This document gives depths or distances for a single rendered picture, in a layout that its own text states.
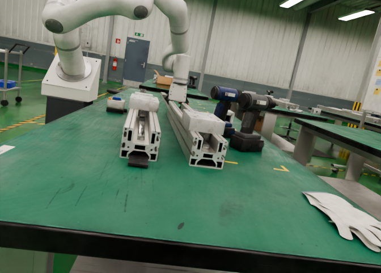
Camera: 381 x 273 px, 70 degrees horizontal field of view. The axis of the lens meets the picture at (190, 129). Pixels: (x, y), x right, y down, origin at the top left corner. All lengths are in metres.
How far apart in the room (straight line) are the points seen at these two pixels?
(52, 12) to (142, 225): 1.08
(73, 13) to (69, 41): 0.19
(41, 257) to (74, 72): 1.18
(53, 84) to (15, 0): 12.64
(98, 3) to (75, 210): 1.01
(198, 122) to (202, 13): 12.04
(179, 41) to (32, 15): 12.69
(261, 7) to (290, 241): 13.01
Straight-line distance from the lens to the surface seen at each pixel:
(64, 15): 1.37
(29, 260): 0.63
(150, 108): 1.04
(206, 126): 0.82
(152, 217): 0.49
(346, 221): 0.66
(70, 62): 1.58
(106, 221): 0.47
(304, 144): 3.07
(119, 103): 1.36
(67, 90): 1.63
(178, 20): 1.33
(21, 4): 14.11
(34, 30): 13.80
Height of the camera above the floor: 1.03
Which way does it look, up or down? 11 degrees down
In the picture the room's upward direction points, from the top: 10 degrees clockwise
